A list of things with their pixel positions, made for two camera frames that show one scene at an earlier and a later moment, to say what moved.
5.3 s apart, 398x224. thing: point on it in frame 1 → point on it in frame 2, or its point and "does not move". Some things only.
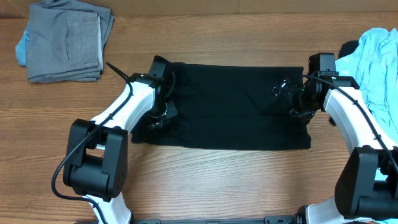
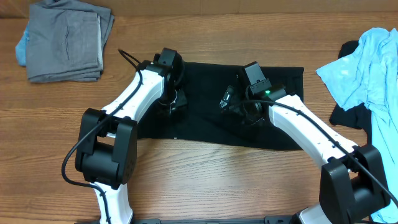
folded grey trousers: x=65 y=42 does not move
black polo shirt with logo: x=230 y=107 does not move
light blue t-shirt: x=374 y=64 does not move
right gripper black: x=291 y=86 → x=236 y=109
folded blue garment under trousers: x=21 y=47 does not move
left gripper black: x=172 y=111 → x=181 y=102
